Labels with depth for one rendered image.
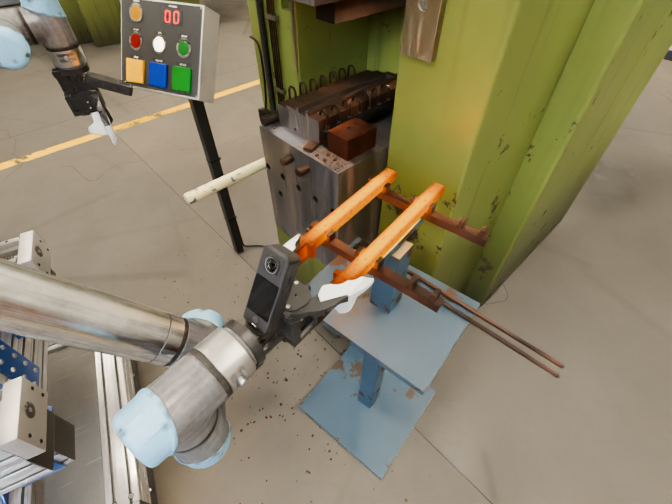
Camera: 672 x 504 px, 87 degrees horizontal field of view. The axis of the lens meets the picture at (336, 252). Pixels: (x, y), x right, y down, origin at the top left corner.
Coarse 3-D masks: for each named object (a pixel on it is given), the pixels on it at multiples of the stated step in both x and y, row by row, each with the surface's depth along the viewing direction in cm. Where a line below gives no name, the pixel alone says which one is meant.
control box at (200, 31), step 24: (144, 0) 116; (144, 24) 118; (168, 24) 115; (192, 24) 113; (216, 24) 117; (144, 48) 120; (168, 48) 117; (192, 48) 115; (216, 48) 120; (168, 72) 120; (192, 72) 117; (192, 96) 119
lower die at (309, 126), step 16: (352, 80) 122; (384, 80) 120; (304, 96) 116; (320, 96) 113; (352, 96) 112; (368, 96) 113; (384, 96) 116; (288, 112) 110; (336, 112) 105; (352, 112) 109; (384, 112) 120; (304, 128) 108; (320, 128) 103; (320, 144) 107
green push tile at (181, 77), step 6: (174, 66) 118; (174, 72) 118; (180, 72) 117; (186, 72) 117; (174, 78) 119; (180, 78) 118; (186, 78) 117; (174, 84) 119; (180, 84) 118; (186, 84) 118; (180, 90) 119; (186, 90) 118
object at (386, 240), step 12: (432, 192) 81; (420, 204) 78; (408, 216) 75; (420, 216) 78; (396, 228) 73; (408, 228) 75; (384, 240) 70; (396, 240) 72; (372, 252) 68; (384, 252) 70; (360, 264) 66; (372, 264) 67; (336, 276) 63; (348, 276) 63
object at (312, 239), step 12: (372, 180) 84; (384, 180) 84; (360, 192) 81; (372, 192) 81; (348, 204) 78; (360, 204) 79; (336, 216) 75; (348, 216) 77; (312, 228) 73; (324, 228) 73; (336, 228) 75; (312, 240) 70; (324, 240) 73; (300, 252) 69; (312, 252) 70; (300, 264) 70
